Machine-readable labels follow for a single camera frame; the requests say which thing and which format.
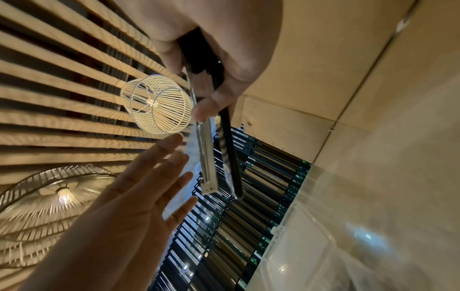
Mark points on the person's right hand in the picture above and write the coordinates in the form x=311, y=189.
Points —
x=222, y=28

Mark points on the person's left forearm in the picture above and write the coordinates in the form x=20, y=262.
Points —
x=72, y=267

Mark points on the clear plastic box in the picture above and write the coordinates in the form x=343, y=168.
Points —
x=305, y=255

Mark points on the black stapler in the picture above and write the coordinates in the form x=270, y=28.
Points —
x=222, y=142

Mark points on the person's left hand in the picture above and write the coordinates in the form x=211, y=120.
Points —
x=125, y=204

